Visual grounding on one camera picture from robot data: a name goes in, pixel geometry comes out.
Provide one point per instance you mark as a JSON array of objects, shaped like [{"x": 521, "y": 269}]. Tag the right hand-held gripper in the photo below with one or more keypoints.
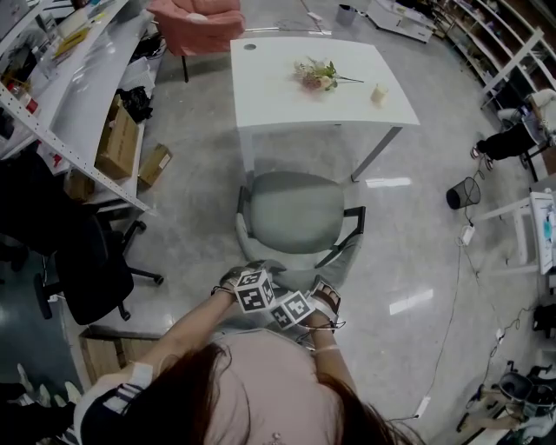
[{"x": 291, "y": 310}]

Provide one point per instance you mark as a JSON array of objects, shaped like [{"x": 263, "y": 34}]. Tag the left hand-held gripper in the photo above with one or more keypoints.
[{"x": 252, "y": 295}]

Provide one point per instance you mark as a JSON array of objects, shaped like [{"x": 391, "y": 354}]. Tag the grey office chair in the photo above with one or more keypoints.
[{"x": 295, "y": 213}]

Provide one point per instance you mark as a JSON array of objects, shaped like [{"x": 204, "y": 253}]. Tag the person's right forearm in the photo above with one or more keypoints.
[{"x": 334, "y": 365}]

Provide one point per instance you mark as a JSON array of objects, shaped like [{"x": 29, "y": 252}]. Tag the person's left forearm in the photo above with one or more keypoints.
[{"x": 195, "y": 326}]

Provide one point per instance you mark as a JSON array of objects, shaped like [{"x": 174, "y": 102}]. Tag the white desk table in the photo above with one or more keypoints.
[{"x": 269, "y": 95}]

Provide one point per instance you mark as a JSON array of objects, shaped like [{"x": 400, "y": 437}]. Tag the black office chair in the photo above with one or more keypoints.
[{"x": 95, "y": 278}]

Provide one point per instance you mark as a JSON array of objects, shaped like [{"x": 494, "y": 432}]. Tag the person's right hand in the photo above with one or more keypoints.
[{"x": 331, "y": 296}]

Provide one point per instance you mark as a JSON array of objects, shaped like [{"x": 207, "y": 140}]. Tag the person's grey trousers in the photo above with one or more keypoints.
[{"x": 252, "y": 323}]

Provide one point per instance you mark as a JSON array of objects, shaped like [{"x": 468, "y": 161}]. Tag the pink wrist band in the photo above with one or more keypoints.
[{"x": 326, "y": 349}]

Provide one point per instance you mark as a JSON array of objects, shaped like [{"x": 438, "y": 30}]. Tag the person's pink top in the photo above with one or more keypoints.
[{"x": 278, "y": 387}]

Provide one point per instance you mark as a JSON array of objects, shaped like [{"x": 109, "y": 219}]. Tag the small cardboard box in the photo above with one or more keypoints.
[{"x": 154, "y": 165}]

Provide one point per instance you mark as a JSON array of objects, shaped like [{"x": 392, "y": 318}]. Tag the white power strip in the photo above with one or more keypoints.
[
  {"x": 422, "y": 407},
  {"x": 467, "y": 234},
  {"x": 315, "y": 16}
]

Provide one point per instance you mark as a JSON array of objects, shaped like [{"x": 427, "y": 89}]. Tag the flower bouquet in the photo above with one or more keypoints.
[{"x": 315, "y": 78}]

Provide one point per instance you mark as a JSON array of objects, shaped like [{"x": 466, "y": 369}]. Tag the large cardboard box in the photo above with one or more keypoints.
[{"x": 117, "y": 143}]

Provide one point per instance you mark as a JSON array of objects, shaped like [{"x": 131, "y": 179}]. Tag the cream glass candle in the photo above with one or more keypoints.
[{"x": 379, "y": 95}]

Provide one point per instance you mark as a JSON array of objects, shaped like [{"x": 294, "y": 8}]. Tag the black plastic bag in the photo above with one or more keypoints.
[{"x": 137, "y": 104}]

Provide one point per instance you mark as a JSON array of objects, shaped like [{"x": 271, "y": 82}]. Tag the black mesh waste bin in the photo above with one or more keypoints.
[{"x": 467, "y": 191}]

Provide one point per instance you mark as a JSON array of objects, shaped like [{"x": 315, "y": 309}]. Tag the black white-striped garment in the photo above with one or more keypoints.
[{"x": 100, "y": 413}]

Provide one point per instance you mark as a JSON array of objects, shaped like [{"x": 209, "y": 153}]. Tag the white plastic basket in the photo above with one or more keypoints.
[{"x": 139, "y": 76}]

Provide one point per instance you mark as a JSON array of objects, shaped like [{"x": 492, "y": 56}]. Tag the pink armchair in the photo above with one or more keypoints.
[{"x": 195, "y": 35}]

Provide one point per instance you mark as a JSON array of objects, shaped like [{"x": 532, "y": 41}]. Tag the small white side table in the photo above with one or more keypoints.
[{"x": 536, "y": 243}]

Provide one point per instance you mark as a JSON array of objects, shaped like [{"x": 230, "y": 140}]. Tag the white metal shelving rack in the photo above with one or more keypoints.
[{"x": 87, "y": 87}]

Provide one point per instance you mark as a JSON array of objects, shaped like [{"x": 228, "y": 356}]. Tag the white round cushion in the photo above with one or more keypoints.
[{"x": 196, "y": 17}]

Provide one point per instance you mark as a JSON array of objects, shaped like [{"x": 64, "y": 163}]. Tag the grey waste bin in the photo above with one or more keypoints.
[{"x": 346, "y": 16}]

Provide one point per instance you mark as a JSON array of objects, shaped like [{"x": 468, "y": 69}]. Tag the white low cabinet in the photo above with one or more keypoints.
[{"x": 399, "y": 21}]

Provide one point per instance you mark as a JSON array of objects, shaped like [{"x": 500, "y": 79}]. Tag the red can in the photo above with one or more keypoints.
[{"x": 28, "y": 103}]

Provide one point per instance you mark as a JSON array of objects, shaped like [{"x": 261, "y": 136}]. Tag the yellow box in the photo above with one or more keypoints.
[{"x": 74, "y": 41}]

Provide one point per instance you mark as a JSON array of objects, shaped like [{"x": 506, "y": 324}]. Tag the white open shelf unit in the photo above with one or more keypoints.
[{"x": 512, "y": 61}]

